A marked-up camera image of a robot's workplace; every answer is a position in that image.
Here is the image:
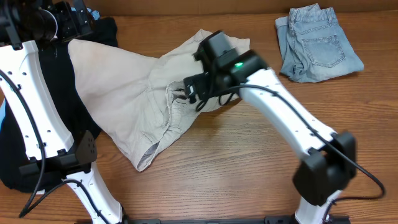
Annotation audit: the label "beige cotton shorts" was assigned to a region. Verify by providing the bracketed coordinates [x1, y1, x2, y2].
[67, 28, 251, 172]

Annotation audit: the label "black garment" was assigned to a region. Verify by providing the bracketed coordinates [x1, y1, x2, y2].
[0, 17, 119, 194]

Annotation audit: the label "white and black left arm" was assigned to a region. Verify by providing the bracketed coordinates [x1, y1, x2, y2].
[1, 1, 125, 223]

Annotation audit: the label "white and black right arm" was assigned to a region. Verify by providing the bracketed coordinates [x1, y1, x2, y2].
[184, 47, 356, 223]

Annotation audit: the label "light blue garment underneath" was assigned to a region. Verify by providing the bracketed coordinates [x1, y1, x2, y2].
[0, 7, 101, 125]

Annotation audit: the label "light blue denim shorts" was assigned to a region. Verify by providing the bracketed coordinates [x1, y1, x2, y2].
[275, 3, 364, 83]

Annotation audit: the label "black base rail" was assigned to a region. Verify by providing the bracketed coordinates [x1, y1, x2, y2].
[124, 215, 351, 224]

